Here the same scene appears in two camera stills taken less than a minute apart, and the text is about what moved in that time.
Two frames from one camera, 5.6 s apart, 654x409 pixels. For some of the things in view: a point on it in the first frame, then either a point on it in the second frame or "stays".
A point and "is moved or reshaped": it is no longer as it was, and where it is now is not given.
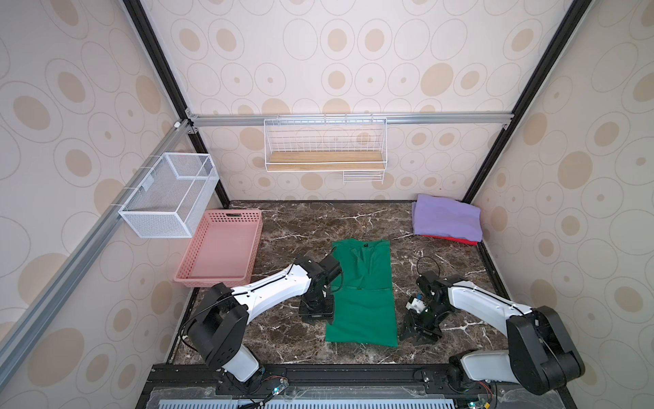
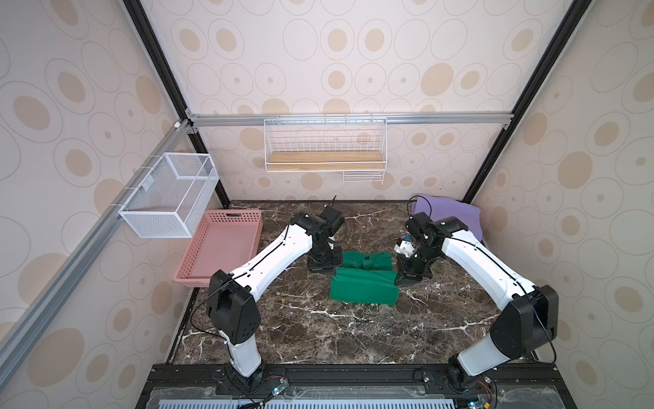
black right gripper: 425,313 -> 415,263
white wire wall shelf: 352,143 stays
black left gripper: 327,313 -> 329,266
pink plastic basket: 223,249 stays
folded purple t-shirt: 436,216 stays
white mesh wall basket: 171,198 stays
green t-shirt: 364,298 is moved or reshaped
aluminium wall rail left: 20,334 stays
